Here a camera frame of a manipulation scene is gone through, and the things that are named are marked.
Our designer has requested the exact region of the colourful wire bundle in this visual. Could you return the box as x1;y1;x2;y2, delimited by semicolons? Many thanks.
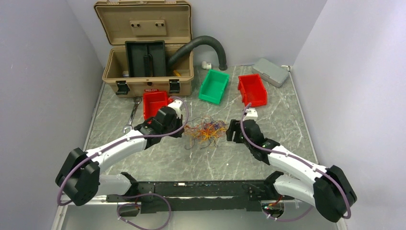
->
183;116;228;151

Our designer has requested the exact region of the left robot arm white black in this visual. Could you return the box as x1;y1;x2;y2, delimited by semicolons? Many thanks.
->
55;100;187;206

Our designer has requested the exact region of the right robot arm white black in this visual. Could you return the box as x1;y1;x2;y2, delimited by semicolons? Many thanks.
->
226;119;358;222

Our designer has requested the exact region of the red plastic bin left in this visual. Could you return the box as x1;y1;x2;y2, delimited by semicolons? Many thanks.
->
143;91;173;120

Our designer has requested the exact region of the red plastic bin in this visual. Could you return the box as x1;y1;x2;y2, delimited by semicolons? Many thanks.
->
237;74;268;107
143;91;173;120

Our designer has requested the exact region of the silver wrench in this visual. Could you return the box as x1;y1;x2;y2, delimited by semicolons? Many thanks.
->
123;97;142;134

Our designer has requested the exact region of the red plastic bin right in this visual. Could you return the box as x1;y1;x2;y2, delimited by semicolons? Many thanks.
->
237;74;268;107

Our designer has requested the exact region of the green plastic bin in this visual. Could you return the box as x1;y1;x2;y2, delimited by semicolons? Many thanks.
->
198;69;229;104

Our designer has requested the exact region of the grey plastic case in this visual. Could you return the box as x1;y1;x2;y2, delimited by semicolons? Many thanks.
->
252;58;289;88

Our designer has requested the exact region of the black toolbox tray insert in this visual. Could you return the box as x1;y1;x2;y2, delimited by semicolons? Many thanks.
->
125;40;167;78

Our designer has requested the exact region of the white pipe fitting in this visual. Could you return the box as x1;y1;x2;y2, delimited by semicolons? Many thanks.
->
201;61;212;70

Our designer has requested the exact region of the tan plastic toolbox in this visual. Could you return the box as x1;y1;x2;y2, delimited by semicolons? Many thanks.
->
94;0;194;98

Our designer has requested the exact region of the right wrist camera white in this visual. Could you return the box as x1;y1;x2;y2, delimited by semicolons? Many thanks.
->
242;108;258;121

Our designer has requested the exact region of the black corrugated hose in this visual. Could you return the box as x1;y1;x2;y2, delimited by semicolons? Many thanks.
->
167;35;228;71

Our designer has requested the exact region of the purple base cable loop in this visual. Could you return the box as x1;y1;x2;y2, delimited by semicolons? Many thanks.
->
116;192;172;230

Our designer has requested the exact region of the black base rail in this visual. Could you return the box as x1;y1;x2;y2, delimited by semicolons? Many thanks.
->
106;180;292;214

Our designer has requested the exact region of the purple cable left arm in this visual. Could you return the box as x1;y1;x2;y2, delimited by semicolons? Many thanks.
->
57;96;190;207

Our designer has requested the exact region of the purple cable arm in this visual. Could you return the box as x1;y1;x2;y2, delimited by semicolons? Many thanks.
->
57;96;190;207
239;102;352;220

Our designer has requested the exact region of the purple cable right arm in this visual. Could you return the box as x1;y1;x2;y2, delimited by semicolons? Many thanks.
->
239;102;352;220

